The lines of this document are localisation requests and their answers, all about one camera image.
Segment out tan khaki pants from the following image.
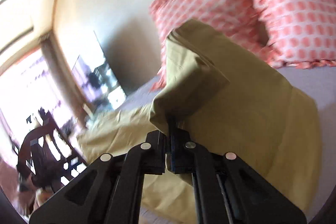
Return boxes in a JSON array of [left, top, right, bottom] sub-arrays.
[[77, 20, 321, 223]]

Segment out dark wooden chair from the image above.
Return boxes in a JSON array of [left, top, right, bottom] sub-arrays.
[[17, 108, 88, 193]]

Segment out lavender bed sheet mattress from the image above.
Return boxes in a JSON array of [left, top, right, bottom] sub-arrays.
[[115, 66, 336, 224]]

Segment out pink polka dot pillow left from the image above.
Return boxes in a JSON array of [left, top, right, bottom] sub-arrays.
[[148, 0, 268, 93]]

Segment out pink polka dot pillow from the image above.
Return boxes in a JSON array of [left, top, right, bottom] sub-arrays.
[[253, 0, 335, 69], [148, 0, 268, 93]]

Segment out pink polka dot pillow right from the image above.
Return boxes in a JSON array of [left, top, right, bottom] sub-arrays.
[[253, 0, 335, 69]]

